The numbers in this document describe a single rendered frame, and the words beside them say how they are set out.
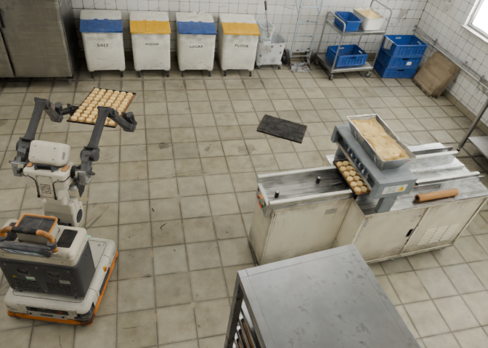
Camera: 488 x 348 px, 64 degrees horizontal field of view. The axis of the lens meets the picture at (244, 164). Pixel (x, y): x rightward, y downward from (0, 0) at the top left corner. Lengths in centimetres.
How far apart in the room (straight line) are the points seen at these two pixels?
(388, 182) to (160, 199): 226
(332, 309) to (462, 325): 271
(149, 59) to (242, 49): 136
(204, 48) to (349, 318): 495
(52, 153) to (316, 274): 190
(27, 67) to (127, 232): 287
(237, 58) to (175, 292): 376
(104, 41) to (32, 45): 87
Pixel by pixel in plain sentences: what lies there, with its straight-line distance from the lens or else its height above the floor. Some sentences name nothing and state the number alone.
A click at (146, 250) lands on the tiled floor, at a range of 371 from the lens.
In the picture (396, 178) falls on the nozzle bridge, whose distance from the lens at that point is 305.
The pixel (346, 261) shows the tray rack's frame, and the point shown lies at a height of 182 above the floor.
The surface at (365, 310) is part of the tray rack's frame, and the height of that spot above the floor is 182.
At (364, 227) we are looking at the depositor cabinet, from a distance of 330.
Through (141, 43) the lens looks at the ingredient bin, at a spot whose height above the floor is 55.
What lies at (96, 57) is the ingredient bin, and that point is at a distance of 593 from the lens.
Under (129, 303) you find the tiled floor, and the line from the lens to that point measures 345.
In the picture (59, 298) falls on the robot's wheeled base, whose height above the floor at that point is 28.
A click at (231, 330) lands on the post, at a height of 142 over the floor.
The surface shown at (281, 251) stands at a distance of 346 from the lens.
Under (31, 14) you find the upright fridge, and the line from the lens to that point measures 552.
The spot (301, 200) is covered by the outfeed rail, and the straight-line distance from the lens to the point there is 302.
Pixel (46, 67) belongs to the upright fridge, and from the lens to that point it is 580.
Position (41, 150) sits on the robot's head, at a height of 128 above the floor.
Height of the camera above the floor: 300
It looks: 41 degrees down
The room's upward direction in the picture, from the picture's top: 9 degrees clockwise
